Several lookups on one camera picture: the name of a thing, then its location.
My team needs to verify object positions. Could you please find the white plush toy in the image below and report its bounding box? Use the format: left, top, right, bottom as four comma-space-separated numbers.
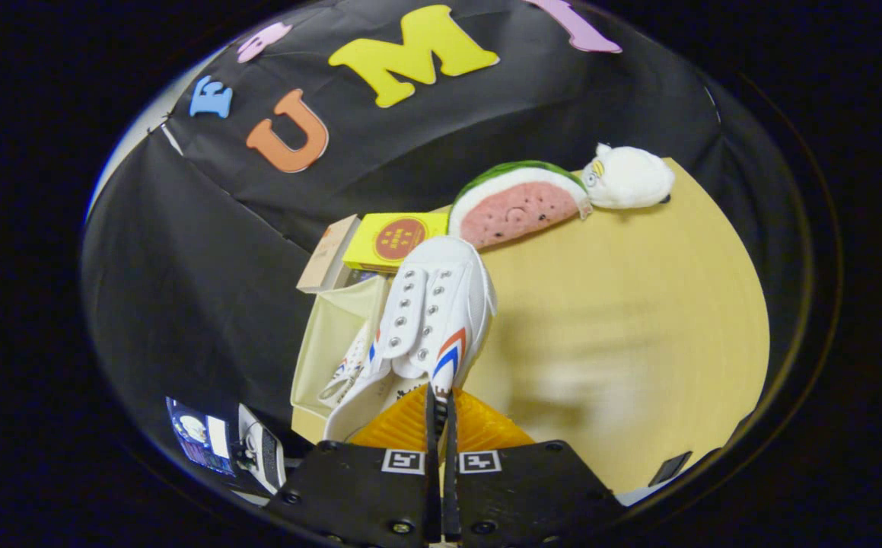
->
584, 143, 676, 210

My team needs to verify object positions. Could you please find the beige fabric storage box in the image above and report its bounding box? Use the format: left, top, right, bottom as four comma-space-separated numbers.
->
291, 274, 392, 444

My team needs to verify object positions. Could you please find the watermelon slice plush toy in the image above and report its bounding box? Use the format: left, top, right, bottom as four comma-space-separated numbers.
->
448, 160, 592, 250

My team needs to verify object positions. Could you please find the white striped canvas shoe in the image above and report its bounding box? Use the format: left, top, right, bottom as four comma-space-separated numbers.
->
319, 323, 381, 408
324, 236, 497, 442

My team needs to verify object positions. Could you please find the black flat rectangular object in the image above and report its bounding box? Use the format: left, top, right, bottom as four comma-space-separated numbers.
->
649, 451, 693, 488

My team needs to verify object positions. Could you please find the yellow book with red circle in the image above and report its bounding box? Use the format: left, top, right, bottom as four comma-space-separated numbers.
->
343, 212, 449, 273

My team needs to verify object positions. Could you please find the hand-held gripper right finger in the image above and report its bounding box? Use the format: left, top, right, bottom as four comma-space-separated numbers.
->
444, 388, 628, 548

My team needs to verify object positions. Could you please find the tan cover book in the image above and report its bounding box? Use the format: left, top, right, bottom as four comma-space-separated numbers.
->
296, 215, 361, 294

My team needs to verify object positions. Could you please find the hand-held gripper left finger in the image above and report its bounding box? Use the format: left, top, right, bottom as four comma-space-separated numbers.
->
266, 384, 441, 548

